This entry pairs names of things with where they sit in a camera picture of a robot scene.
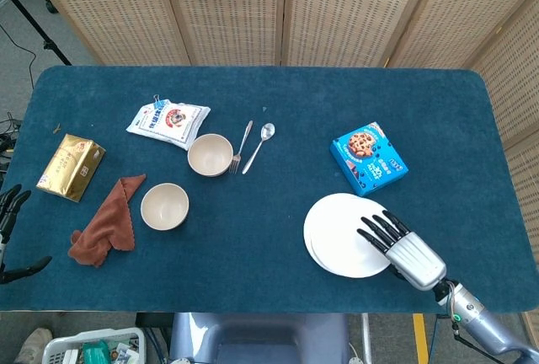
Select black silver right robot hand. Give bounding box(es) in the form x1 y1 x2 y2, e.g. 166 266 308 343
356 210 447 291

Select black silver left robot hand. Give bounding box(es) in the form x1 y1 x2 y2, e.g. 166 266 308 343
0 184 53 285

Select white round plate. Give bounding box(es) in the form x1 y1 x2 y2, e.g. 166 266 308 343
302 192 387 275
308 194 391 280

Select off-white bowl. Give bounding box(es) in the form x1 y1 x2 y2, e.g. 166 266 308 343
187 133 234 178
140 183 189 231

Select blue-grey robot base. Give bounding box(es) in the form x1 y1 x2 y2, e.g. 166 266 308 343
168 312 350 364

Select gold foil packet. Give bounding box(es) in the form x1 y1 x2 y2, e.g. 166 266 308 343
35 133 107 203

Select grey metal table leg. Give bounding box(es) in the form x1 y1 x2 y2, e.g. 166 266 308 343
360 313 374 364

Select brown microfibre cloth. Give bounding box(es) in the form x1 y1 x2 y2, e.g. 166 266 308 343
67 174 147 268

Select blue cookie box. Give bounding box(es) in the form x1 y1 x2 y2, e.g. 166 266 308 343
329 121 409 197

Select beige shoe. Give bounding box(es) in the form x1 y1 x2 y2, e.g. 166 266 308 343
19 327 54 364

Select teal table cloth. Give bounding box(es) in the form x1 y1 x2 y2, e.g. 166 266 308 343
0 64 539 314

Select white plastic basket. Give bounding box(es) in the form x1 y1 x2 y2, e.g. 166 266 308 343
40 327 147 364

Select black tripod stand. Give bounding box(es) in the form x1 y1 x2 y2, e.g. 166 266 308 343
0 0 72 66

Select white flour bag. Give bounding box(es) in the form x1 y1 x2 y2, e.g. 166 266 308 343
125 99 211 152

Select steel spoon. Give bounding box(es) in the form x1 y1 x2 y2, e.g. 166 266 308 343
241 122 276 175

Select steel fork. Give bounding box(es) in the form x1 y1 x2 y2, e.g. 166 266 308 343
228 120 254 174

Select wicker folding screen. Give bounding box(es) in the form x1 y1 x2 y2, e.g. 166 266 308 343
19 0 539 340

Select black floor cables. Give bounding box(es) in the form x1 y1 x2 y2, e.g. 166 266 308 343
0 110 22 171

